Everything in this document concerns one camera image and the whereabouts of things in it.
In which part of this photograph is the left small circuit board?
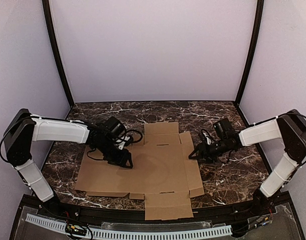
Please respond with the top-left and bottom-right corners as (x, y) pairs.
(65, 224), (87, 237)

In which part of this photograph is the right black frame post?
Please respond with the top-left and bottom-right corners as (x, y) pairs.
(234, 0), (264, 107)

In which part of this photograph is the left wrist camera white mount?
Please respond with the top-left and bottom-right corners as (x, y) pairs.
(115, 135), (133, 150)

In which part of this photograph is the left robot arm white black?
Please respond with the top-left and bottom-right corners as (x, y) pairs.
(0, 108), (133, 203)

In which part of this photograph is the black frame post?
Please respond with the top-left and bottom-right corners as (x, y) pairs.
(234, 0), (264, 107)
(42, 0), (75, 108)

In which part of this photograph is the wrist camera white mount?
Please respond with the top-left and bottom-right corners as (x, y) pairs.
(115, 135), (133, 150)
(198, 129), (214, 145)

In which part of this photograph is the left black frame post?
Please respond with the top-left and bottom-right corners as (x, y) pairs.
(42, 0), (75, 108)

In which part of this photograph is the white slotted cable duct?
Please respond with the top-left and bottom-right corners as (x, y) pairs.
(25, 213), (232, 240)

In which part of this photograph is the small circuit board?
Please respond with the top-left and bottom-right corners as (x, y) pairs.
(65, 224), (87, 237)
(249, 216), (272, 230)

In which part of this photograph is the black front frame rail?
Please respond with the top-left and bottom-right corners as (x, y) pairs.
(40, 197), (278, 226)

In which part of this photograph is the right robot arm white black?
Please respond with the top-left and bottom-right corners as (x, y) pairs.
(188, 109), (306, 200)

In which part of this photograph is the right small circuit board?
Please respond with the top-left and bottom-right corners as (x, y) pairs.
(249, 216), (272, 230)

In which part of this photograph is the brown cardboard box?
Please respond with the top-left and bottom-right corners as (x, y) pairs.
(75, 122), (204, 221)

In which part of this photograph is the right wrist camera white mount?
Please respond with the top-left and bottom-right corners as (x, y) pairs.
(198, 129), (214, 145)

